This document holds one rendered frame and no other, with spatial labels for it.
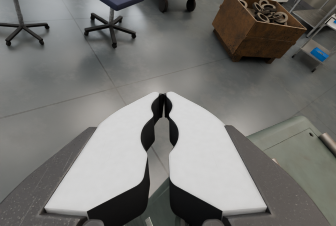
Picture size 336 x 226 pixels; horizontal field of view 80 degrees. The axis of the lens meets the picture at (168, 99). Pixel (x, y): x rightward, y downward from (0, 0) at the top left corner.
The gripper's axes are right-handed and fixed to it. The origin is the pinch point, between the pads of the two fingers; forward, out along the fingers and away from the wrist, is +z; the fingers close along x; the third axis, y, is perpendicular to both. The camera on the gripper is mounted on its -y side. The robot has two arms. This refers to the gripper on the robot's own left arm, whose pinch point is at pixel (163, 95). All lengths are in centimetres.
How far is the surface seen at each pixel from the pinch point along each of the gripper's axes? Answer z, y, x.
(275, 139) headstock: 28.7, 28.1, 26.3
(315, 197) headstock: 17.1, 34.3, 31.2
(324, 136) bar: 32, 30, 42
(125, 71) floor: 201, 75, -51
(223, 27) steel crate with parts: 314, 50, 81
